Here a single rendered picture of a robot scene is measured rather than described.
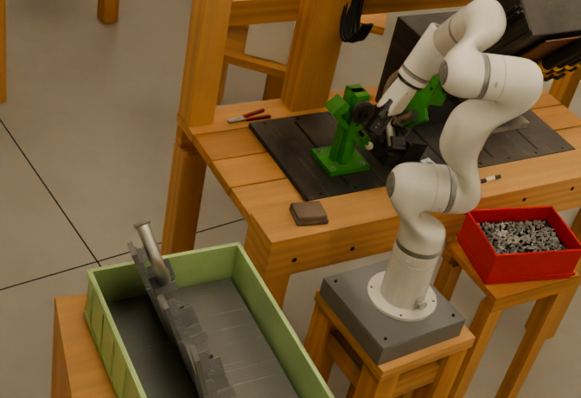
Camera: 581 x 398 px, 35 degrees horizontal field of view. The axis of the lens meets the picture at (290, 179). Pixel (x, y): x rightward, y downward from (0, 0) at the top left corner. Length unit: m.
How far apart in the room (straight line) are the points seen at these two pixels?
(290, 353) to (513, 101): 0.81
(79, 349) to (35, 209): 1.69
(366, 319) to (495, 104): 0.69
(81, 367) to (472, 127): 1.10
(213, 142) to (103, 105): 1.77
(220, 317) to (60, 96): 2.50
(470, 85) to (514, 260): 0.96
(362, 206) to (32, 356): 1.33
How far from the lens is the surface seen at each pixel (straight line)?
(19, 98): 4.70
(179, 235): 3.32
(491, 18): 2.07
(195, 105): 2.99
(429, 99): 2.94
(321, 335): 2.62
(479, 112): 2.09
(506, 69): 2.01
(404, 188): 2.23
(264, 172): 2.88
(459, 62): 1.98
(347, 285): 2.51
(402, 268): 2.40
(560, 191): 3.28
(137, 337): 2.36
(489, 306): 2.85
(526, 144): 3.36
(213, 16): 2.83
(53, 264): 3.78
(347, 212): 2.77
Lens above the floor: 2.58
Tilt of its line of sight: 36 degrees down
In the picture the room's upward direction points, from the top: 13 degrees clockwise
